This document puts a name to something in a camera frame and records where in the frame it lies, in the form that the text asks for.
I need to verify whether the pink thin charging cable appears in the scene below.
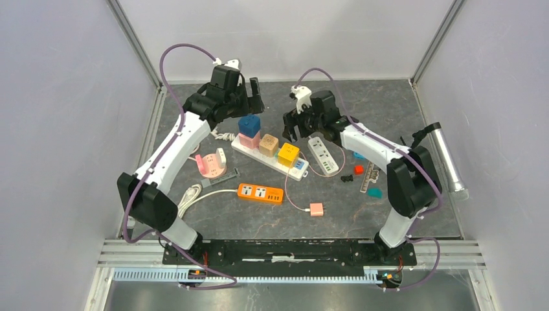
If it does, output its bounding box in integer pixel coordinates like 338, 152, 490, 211
284, 146, 348, 213

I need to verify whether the tan wooden cube socket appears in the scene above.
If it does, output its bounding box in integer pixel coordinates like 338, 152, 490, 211
259, 134, 279, 157

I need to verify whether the grey ruler strip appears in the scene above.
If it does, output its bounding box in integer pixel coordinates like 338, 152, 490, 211
360, 161, 379, 193

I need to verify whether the silver microphone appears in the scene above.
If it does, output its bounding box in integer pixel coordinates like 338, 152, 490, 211
431, 122, 469, 200

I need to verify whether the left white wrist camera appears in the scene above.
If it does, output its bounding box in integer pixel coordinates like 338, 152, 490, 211
212, 58, 241, 71

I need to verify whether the small white power strip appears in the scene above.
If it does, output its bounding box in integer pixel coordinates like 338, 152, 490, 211
308, 137, 339, 176

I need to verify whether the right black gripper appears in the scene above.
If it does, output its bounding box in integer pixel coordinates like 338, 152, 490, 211
282, 100, 324, 144

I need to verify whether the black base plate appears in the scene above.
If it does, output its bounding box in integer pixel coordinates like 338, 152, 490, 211
162, 238, 418, 278

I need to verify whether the long white power strip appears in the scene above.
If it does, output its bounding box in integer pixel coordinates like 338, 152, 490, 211
231, 136, 309, 181

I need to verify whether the grey flat bracket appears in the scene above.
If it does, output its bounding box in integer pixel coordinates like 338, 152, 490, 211
201, 168, 240, 188

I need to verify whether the pink cube socket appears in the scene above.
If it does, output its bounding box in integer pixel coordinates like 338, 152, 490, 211
238, 132, 261, 150

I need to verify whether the yellow cube socket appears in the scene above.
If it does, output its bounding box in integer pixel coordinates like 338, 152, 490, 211
277, 143, 300, 168

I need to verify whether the white orange-strip cord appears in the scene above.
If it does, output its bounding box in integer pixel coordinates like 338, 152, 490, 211
173, 183, 238, 222

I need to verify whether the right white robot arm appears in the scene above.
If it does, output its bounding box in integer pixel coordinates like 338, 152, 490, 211
283, 86, 442, 264

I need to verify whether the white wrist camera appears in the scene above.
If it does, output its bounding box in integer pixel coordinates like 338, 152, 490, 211
289, 86, 312, 114
212, 58, 241, 71

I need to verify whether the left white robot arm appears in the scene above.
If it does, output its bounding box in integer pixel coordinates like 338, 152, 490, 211
117, 59, 264, 264

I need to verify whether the light blue plug adapter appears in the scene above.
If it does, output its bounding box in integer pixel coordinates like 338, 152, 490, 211
353, 152, 366, 159

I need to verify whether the small red cube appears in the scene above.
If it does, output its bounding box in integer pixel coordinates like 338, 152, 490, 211
353, 165, 364, 175

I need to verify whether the pink round socket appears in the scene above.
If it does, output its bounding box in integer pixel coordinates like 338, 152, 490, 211
194, 148, 227, 179

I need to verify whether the white coiled strip cord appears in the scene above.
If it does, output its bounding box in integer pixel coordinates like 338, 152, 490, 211
209, 128, 236, 143

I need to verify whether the pink charger plug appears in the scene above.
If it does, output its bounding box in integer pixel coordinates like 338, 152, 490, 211
309, 203, 324, 217

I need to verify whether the teal small block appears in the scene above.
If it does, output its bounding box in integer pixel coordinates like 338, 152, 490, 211
366, 188, 383, 199

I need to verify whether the orange power strip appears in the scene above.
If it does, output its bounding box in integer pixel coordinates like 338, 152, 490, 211
236, 183, 284, 205

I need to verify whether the black mini tripod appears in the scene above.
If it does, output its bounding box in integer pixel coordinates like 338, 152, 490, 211
399, 122, 442, 179

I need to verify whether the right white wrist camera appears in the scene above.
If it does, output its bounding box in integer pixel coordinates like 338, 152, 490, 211
289, 86, 312, 114

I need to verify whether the blue cube socket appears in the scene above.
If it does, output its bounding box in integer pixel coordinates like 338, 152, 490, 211
238, 115, 261, 138

